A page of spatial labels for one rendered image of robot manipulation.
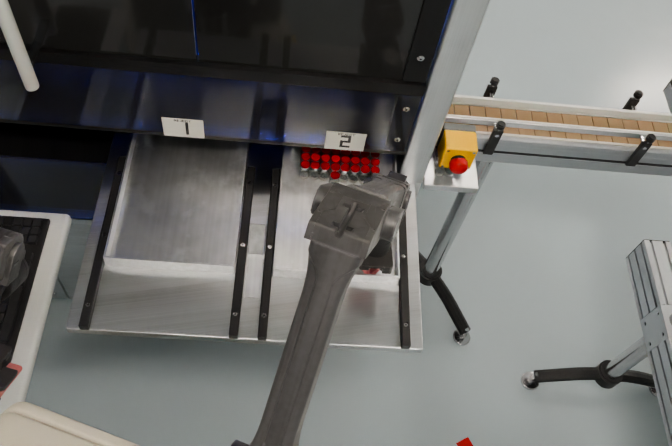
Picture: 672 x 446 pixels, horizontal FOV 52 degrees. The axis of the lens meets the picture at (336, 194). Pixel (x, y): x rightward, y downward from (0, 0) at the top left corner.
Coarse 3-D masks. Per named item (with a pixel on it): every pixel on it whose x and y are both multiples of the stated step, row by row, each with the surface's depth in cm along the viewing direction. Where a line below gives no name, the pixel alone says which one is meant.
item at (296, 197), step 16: (288, 160) 160; (384, 160) 163; (288, 176) 157; (288, 192) 155; (304, 192) 156; (288, 208) 153; (304, 208) 153; (288, 224) 151; (304, 224) 151; (288, 240) 148; (304, 240) 149; (288, 256) 146; (304, 256) 147; (288, 272) 142; (304, 272) 142
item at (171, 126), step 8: (168, 120) 142; (176, 120) 142; (184, 120) 142; (192, 120) 142; (200, 120) 142; (168, 128) 145; (176, 128) 145; (184, 128) 145; (192, 128) 145; (200, 128) 144; (184, 136) 147; (192, 136) 147; (200, 136) 147
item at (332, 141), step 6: (330, 132) 145; (336, 132) 145; (342, 132) 145; (330, 138) 146; (336, 138) 146; (342, 138) 146; (354, 138) 146; (360, 138) 146; (330, 144) 148; (336, 144) 148; (342, 144) 148; (348, 144) 148; (354, 144) 148; (360, 144) 148; (354, 150) 150; (360, 150) 150
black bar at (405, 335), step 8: (400, 224) 152; (400, 232) 150; (400, 240) 149; (400, 248) 148; (400, 256) 147; (400, 264) 146; (400, 272) 145; (400, 280) 144; (408, 280) 144; (400, 288) 143; (408, 288) 143; (400, 296) 142; (408, 296) 142; (400, 304) 142; (408, 304) 141; (400, 312) 141; (408, 312) 140; (400, 320) 140; (408, 320) 139; (400, 328) 140; (408, 328) 138; (400, 336) 139; (408, 336) 138; (408, 344) 137
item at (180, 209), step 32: (128, 160) 152; (160, 160) 156; (192, 160) 157; (224, 160) 158; (128, 192) 151; (160, 192) 152; (192, 192) 152; (224, 192) 153; (128, 224) 146; (160, 224) 147; (192, 224) 148; (224, 224) 149; (128, 256) 142; (160, 256) 143; (192, 256) 144; (224, 256) 145
